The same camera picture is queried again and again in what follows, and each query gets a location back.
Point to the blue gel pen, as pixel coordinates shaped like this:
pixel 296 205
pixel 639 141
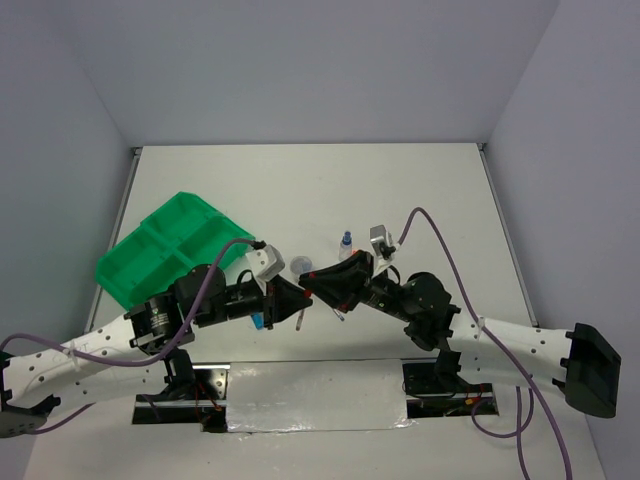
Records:
pixel 338 315

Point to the blue cap black highlighter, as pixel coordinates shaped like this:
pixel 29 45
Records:
pixel 258 320

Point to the clear blue spray bottle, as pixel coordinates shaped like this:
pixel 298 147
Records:
pixel 345 246

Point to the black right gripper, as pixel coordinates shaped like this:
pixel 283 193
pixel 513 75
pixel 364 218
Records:
pixel 340 285

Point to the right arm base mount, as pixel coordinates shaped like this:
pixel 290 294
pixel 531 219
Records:
pixel 428 396

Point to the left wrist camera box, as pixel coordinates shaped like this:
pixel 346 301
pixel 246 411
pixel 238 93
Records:
pixel 265 262

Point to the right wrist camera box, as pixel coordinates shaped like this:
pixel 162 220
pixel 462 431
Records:
pixel 382 243

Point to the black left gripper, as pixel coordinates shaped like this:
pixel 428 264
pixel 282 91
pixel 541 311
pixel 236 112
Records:
pixel 281 299

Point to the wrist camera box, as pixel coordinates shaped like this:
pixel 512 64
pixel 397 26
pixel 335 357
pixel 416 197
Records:
pixel 382 243
pixel 265 262

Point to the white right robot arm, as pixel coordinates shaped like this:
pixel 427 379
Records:
pixel 578 364

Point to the clear plastic bottle cap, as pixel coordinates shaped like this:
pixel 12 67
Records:
pixel 300 265

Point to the green divided plastic tray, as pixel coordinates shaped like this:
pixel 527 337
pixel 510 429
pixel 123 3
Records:
pixel 181 234

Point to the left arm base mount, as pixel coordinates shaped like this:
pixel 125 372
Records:
pixel 194 393

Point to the red gel pen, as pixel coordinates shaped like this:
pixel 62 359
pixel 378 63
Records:
pixel 299 320

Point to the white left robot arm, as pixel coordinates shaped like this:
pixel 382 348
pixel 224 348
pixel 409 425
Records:
pixel 140 352

